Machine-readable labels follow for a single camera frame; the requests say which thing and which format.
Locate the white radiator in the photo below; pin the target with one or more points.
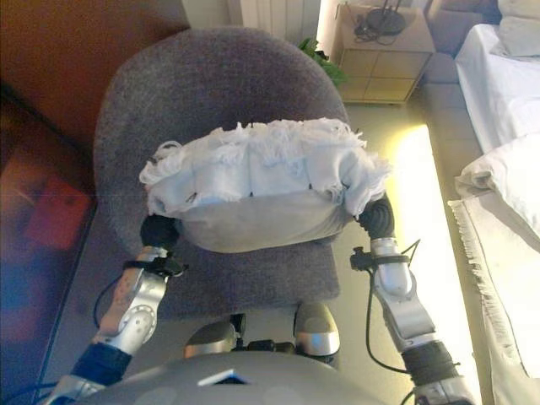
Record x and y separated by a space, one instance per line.
274 17

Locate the black round lamp base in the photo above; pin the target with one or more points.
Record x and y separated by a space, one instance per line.
386 21

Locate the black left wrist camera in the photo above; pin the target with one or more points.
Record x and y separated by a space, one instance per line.
175 266

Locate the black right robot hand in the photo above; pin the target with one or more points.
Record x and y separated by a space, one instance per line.
379 219

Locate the grey fabric armchair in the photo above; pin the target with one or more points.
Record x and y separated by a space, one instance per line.
211 93

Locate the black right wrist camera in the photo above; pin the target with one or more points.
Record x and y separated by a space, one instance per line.
360 259

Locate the white sheet covered bed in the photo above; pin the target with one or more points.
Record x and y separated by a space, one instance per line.
498 93

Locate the dark glossy panel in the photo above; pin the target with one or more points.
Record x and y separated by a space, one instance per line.
38 211

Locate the cream fringed throw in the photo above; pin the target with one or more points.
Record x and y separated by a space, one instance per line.
498 274

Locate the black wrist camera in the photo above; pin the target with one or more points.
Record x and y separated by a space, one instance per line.
360 259
175 266

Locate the silver right robot leg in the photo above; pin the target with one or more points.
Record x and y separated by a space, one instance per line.
316 329

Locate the grey robot torso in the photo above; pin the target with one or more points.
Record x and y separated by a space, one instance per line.
295 384

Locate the large white pillow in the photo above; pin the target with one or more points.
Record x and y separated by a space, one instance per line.
510 177

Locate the grey upholstered furniture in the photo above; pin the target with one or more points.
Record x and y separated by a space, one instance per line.
460 25

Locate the silver robot leg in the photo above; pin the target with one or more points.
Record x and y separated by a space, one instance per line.
211 337
316 329

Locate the white fringed cushion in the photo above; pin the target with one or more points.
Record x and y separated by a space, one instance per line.
261 211

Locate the pale square pillow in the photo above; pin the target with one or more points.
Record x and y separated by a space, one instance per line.
521 36

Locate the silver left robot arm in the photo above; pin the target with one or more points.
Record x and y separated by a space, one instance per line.
135 312

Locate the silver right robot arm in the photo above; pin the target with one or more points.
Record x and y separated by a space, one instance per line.
396 287

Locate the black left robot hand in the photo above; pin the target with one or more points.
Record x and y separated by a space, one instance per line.
158 232

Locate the silver left robot leg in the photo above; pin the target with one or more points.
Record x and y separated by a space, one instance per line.
211 337

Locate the beige wooden cabinet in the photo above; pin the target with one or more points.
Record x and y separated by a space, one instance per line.
379 71

